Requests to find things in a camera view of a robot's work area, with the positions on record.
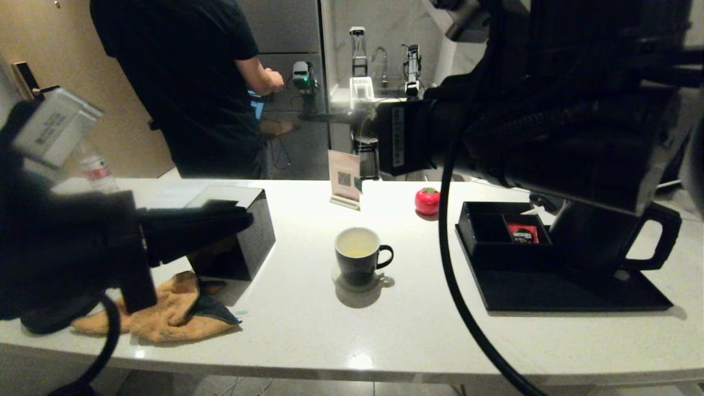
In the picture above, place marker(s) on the person in black shirt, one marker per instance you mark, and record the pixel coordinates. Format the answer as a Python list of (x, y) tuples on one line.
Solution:
[(187, 82)]

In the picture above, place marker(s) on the white rack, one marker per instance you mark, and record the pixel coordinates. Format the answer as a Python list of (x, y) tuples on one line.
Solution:
[(361, 89)]

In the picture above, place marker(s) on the grey tea bag wrapper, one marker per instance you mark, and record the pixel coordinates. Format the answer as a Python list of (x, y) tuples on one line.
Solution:
[(358, 184)]

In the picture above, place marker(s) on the black glossy tissue box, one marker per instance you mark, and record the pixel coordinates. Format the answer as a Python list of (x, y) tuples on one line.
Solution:
[(258, 231)]

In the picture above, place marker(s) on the black electric kettle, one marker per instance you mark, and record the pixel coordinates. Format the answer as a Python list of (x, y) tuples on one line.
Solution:
[(588, 242)]

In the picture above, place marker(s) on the chrome sink faucet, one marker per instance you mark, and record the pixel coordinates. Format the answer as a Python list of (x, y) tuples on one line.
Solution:
[(384, 69)]

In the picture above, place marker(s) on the plastic bottle red cap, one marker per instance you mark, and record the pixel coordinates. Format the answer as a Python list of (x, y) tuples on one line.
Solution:
[(99, 170)]

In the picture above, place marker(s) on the tan wooden door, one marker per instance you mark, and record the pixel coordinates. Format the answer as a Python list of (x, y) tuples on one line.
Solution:
[(71, 55)]

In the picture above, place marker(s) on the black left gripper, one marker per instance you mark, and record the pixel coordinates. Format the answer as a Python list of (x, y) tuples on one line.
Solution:
[(60, 242)]

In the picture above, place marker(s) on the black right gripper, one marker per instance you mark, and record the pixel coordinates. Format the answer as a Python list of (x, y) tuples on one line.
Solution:
[(412, 137)]

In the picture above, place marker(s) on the orange microfiber cloth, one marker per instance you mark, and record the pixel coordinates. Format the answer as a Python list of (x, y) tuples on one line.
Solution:
[(170, 313)]

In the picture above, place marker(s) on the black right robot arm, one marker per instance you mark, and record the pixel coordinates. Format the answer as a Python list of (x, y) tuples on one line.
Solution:
[(577, 110)]

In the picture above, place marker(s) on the black stand-mounted robot arm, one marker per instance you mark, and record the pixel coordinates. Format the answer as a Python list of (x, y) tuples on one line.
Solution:
[(412, 66)]

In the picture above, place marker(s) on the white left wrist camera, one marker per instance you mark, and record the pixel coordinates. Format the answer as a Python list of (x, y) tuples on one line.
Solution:
[(55, 126)]

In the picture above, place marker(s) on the black compartment sachet box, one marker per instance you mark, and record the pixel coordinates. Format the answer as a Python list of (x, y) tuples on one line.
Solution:
[(489, 253)]

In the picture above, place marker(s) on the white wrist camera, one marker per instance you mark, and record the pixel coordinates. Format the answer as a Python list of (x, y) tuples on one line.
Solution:
[(55, 126), (467, 22)]

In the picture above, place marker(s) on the black round pedestal table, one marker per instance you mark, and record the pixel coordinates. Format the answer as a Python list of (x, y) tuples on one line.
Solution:
[(330, 116)]

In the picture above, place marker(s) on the black handheld rig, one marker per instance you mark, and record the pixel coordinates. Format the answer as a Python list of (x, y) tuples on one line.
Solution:
[(155, 125)]

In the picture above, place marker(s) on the red coffee sachet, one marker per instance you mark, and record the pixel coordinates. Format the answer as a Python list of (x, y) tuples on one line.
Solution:
[(522, 234)]

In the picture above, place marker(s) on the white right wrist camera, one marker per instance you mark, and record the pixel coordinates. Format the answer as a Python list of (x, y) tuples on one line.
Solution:
[(467, 22)]

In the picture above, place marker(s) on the grey tall cabinet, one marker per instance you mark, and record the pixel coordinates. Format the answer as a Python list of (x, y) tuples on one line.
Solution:
[(291, 27)]

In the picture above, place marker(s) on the brown stool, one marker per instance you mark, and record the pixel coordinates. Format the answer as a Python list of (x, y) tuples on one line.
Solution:
[(278, 127)]

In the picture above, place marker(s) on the black mug white inside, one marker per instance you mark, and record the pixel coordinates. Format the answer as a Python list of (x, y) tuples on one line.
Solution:
[(357, 269)]

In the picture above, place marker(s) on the clear blender jug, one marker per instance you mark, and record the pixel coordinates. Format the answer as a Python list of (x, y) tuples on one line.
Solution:
[(357, 49)]

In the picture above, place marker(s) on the green-lit camera device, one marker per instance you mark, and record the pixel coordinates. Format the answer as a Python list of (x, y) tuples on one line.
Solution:
[(301, 76)]

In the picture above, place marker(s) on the red tomato-shaped timer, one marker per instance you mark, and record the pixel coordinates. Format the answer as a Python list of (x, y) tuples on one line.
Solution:
[(428, 201)]

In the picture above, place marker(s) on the black rectangular serving tray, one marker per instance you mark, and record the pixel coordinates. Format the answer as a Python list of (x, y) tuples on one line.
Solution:
[(528, 291)]

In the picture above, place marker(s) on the QR code sign stand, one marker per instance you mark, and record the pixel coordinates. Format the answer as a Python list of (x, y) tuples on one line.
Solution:
[(344, 176)]

